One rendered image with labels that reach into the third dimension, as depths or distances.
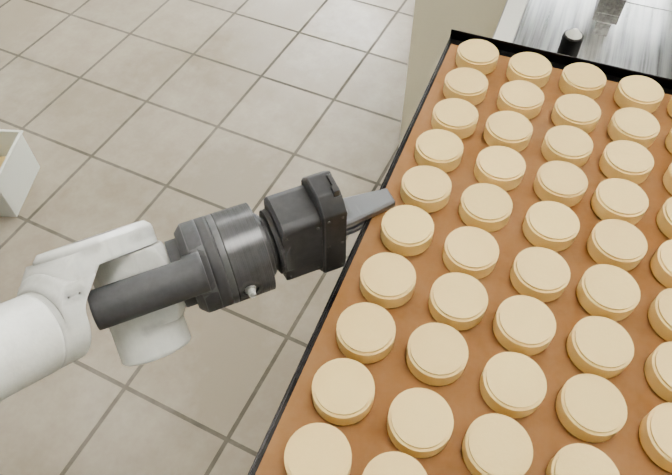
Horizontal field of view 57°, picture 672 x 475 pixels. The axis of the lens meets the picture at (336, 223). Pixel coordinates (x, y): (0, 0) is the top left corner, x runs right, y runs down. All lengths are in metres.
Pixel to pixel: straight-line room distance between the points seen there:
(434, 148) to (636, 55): 0.58
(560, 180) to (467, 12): 0.74
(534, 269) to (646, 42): 0.70
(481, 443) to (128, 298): 0.30
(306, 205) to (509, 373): 0.23
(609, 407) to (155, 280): 0.37
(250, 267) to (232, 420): 1.06
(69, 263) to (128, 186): 1.56
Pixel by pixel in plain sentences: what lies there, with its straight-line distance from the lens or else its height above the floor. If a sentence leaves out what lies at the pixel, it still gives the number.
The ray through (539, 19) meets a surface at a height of 0.84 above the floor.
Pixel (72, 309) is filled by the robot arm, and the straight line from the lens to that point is 0.52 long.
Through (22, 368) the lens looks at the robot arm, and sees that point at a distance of 0.50.
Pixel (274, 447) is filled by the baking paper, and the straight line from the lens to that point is 0.51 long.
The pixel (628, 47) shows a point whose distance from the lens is 1.18.
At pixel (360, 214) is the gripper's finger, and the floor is 1.01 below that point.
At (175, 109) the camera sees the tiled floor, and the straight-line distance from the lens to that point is 2.29.
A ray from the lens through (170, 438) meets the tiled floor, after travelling 1.61.
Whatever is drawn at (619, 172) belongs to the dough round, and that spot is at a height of 1.01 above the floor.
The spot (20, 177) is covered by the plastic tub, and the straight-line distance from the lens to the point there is 2.13.
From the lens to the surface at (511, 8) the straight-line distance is 1.10.
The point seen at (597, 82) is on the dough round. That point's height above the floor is 1.02.
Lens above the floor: 1.48
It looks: 52 degrees down
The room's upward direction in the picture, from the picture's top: straight up
